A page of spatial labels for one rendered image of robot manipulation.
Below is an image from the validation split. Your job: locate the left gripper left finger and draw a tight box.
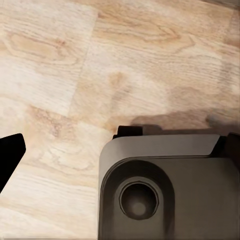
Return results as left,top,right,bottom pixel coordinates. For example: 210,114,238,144
0,133,26,193

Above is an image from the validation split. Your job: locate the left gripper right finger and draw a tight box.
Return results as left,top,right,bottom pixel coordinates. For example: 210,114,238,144
224,132,240,173

